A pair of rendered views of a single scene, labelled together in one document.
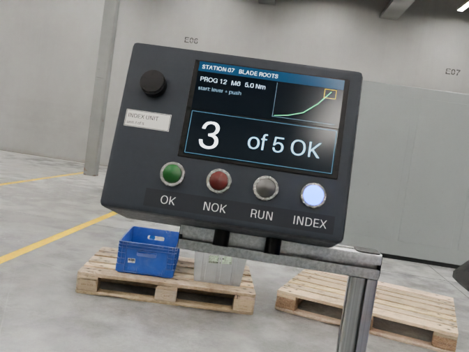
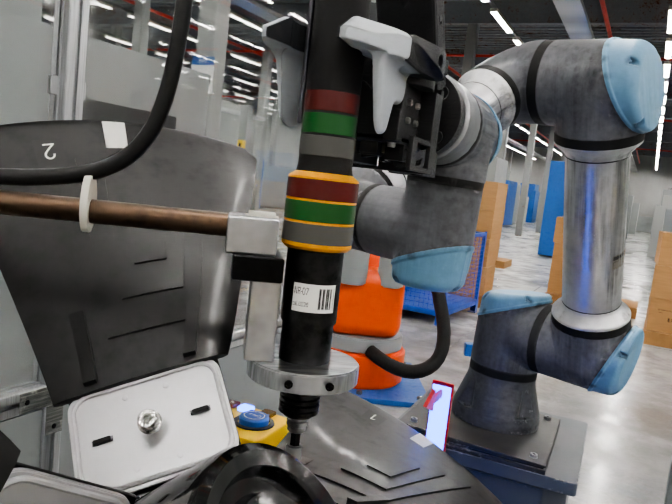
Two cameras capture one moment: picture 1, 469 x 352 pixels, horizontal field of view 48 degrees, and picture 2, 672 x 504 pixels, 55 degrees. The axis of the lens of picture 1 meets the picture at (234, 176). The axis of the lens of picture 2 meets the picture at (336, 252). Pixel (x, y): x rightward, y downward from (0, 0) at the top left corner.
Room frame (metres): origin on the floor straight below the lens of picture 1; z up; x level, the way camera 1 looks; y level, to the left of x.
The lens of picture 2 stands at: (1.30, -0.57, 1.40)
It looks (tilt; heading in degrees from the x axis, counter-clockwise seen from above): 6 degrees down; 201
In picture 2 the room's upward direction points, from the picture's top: 6 degrees clockwise
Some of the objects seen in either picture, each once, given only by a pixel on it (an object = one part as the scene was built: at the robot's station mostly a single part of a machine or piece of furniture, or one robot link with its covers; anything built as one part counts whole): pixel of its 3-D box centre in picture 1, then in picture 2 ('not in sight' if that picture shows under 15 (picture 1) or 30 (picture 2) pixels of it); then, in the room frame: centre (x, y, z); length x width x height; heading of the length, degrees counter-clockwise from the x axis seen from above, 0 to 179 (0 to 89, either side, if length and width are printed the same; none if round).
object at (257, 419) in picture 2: not in sight; (253, 420); (0.56, -0.94, 1.08); 0.04 x 0.04 x 0.02
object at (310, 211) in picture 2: not in sight; (320, 210); (0.94, -0.72, 1.38); 0.04 x 0.04 x 0.01
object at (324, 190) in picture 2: not in sight; (322, 189); (0.94, -0.72, 1.40); 0.04 x 0.04 x 0.01
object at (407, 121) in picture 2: not in sight; (396, 113); (0.83, -0.71, 1.46); 0.12 x 0.08 x 0.09; 176
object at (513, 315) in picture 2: not in sight; (514, 327); (0.16, -0.66, 1.19); 0.13 x 0.12 x 0.14; 70
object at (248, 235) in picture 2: not in sight; (294, 299); (0.94, -0.73, 1.33); 0.09 x 0.07 x 0.10; 121
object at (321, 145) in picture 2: not in sight; (327, 147); (0.94, -0.72, 1.42); 0.03 x 0.03 x 0.01
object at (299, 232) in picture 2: not in sight; (317, 231); (0.94, -0.72, 1.37); 0.04 x 0.04 x 0.01
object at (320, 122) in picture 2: not in sight; (329, 125); (0.94, -0.72, 1.44); 0.03 x 0.03 x 0.01
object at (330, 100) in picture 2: not in sight; (331, 103); (0.94, -0.72, 1.45); 0.03 x 0.03 x 0.01
